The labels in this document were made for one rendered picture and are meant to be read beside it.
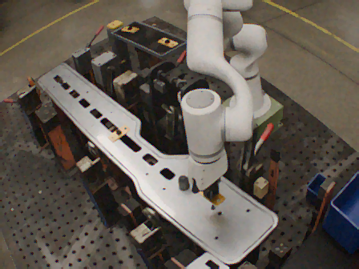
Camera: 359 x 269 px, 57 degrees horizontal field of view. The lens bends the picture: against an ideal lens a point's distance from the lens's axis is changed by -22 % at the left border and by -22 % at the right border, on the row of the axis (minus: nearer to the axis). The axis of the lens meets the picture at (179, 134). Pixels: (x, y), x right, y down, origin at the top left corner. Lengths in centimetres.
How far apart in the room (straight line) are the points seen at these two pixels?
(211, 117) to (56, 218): 101
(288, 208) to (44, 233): 104
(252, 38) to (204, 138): 68
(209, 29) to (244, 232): 57
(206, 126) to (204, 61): 15
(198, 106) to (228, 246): 43
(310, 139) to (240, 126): 95
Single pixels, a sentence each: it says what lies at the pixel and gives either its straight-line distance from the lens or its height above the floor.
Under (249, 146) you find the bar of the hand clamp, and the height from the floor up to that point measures 115.
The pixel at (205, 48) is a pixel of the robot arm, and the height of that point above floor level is 147.
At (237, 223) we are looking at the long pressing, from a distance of 116.
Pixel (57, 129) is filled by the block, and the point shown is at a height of 95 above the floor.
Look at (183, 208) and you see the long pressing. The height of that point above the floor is 100.
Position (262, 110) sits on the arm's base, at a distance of 174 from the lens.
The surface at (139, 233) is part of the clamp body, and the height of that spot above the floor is 104.
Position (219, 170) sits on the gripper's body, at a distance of 104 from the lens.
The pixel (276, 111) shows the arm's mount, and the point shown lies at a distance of 174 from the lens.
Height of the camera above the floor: 198
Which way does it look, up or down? 44 degrees down
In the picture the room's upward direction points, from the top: 10 degrees counter-clockwise
